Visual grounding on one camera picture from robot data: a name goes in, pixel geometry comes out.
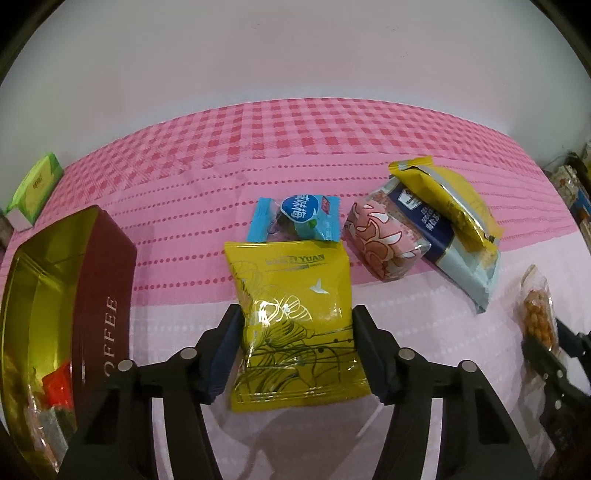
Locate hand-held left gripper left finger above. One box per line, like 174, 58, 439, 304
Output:
55, 305, 245, 480

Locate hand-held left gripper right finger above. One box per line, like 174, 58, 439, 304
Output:
351, 305, 539, 480

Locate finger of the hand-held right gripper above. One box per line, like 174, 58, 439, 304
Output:
555, 318, 591, 359
521, 339, 578, 407

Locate yellow floral snack packet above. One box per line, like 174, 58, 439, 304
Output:
224, 240, 372, 414

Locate pink patterned snack packet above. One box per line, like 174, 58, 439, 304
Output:
344, 191, 431, 282

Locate dark blue snack packet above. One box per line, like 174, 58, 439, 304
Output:
382, 178, 502, 315

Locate maroon tin box gold inside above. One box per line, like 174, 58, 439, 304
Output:
0, 206, 138, 476

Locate blue candy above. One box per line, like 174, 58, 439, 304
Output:
247, 194, 342, 244

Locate red snack packet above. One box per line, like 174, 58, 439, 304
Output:
41, 361, 75, 412

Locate yellow and silver snack packet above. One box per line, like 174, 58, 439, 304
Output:
388, 157, 502, 253

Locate dark clear-wrapped small cake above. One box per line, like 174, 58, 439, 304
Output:
38, 405, 78, 455

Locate printed cartons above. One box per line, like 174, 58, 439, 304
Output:
545, 142, 591, 232

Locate green tissue pack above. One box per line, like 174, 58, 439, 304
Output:
4, 152, 64, 230

